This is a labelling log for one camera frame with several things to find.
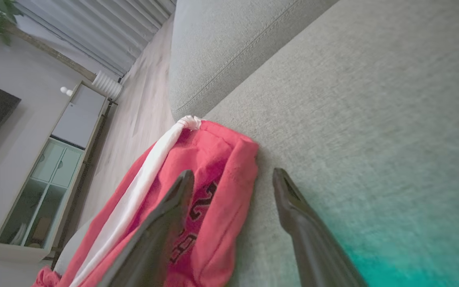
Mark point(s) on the red white basketball jersey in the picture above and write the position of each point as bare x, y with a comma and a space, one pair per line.
229, 167

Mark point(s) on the white ribbed plant pot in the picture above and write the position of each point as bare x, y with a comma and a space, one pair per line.
108, 84

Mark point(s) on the large grey fabric sofa seat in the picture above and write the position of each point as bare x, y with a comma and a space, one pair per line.
373, 119

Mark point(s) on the small white ornament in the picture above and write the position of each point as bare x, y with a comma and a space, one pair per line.
66, 91

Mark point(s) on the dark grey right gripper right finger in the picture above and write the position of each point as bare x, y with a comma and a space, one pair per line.
313, 247

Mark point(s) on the grey pleated curtain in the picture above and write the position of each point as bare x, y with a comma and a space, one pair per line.
102, 28

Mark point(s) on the white and green tv cabinet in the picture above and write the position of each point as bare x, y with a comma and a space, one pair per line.
78, 119

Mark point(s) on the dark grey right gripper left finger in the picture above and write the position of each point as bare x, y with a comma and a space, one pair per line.
157, 235

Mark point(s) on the grey sofa seat cushion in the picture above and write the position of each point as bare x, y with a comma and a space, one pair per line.
221, 40

